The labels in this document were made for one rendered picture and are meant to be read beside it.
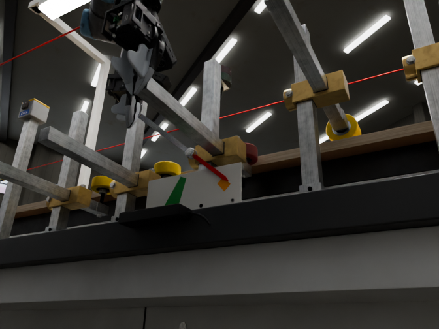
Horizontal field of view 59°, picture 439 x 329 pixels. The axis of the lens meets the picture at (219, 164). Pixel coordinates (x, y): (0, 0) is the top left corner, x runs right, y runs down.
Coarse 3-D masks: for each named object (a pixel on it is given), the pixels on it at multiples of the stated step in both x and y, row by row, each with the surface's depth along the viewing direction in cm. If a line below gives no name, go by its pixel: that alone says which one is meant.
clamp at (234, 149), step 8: (224, 144) 91; (232, 144) 90; (240, 144) 91; (200, 152) 94; (224, 152) 91; (232, 152) 89; (240, 152) 91; (192, 160) 95; (208, 160) 92; (216, 160) 92; (224, 160) 91; (232, 160) 91; (240, 160) 91
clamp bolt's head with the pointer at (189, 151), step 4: (188, 152) 93; (196, 152) 94; (196, 156) 94; (200, 160) 93; (204, 164) 91; (208, 164) 91; (208, 168) 90; (212, 168) 90; (216, 172) 89; (220, 172) 88; (220, 176) 88; (224, 176) 87; (228, 180) 87
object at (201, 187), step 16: (176, 176) 95; (192, 176) 93; (208, 176) 90; (240, 176) 86; (160, 192) 96; (192, 192) 91; (208, 192) 88; (224, 192) 86; (240, 192) 84; (192, 208) 89
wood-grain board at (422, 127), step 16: (400, 128) 91; (416, 128) 89; (432, 128) 87; (320, 144) 99; (336, 144) 97; (352, 144) 95; (368, 144) 93; (384, 144) 93; (400, 144) 93; (272, 160) 104; (288, 160) 102; (32, 208) 147
